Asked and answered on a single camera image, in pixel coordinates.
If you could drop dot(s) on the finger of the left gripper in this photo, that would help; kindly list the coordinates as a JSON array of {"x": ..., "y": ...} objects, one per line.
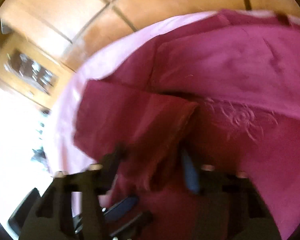
[{"x": 118, "y": 210}]

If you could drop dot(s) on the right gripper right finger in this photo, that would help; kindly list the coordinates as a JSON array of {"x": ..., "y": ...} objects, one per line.
[{"x": 230, "y": 206}]

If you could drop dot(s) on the pink bedspread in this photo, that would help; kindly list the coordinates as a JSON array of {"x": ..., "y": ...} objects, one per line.
[{"x": 70, "y": 99}]

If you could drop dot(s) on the dark red long-sleeve shirt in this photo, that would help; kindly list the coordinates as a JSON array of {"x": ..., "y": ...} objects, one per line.
[{"x": 210, "y": 116}]

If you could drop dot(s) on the wooden cabinet with shelves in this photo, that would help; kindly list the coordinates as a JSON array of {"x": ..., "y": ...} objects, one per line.
[{"x": 27, "y": 70}]

